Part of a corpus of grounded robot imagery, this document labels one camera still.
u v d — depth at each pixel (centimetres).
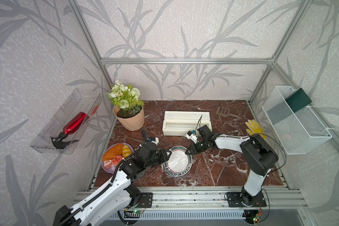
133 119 89
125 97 85
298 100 73
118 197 59
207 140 74
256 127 105
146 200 73
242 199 67
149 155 58
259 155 49
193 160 83
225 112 111
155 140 72
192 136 86
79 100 78
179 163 84
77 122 64
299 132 62
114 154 86
